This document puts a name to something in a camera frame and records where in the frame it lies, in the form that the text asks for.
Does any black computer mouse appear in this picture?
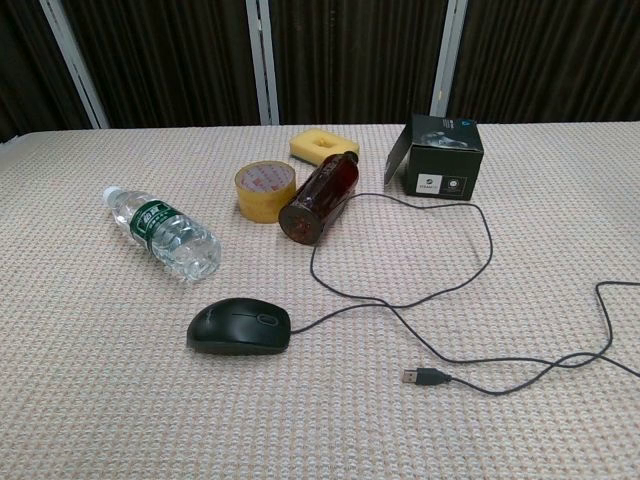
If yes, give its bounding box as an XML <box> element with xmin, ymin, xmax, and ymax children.
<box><xmin>186</xmin><ymin>297</ymin><xmax>293</xmax><ymax>357</ymax></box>

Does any dark brown glass bottle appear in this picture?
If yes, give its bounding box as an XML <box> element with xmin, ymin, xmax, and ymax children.
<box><xmin>278</xmin><ymin>151</ymin><xmax>361</xmax><ymax>247</ymax></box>

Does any yellow packing tape roll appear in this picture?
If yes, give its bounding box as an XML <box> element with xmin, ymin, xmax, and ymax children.
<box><xmin>235</xmin><ymin>161</ymin><xmax>297</xmax><ymax>223</ymax></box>

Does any yellow sponge with hollow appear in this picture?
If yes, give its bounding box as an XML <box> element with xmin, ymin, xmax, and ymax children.
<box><xmin>289</xmin><ymin>130</ymin><xmax>360</xmax><ymax>168</ymax></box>

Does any black cardboard box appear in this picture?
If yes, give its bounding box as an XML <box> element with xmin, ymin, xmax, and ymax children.
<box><xmin>383</xmin><ymin>113</ymin><xmax>485</xmax><ymax>202</ymax></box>

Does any clear water bottle green label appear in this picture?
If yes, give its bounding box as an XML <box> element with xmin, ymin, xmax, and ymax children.
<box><xmin>102</xmin><ymin>185</ymin><xmax>222</xmax><ymax>283</ymax></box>

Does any beige woven tablecloth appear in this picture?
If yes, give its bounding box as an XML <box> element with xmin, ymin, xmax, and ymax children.
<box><xmin>0</xmin><ymin>122</ymin><xmax>640</xmax><ymax>480</ymax></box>

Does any black USB cable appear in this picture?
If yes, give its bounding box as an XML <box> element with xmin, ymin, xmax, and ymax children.
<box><xmin>291</xmin><ymin>192</ymin><xmax>640</xmax><ymax>397</ymax></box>

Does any white partition post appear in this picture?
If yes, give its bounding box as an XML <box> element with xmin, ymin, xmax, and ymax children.
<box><xmin>245</xmin><ymin>0</ymin><xmax>281</xmax><ymax>126</ymax></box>
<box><xmin>429</xmin><ymin>0</ymin><xmax>469</xmax><ymax>117</ymax></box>
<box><xmin>38</xmin><ymin>0</ymin><xmax>110</xmax><ymax>129</ymax></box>

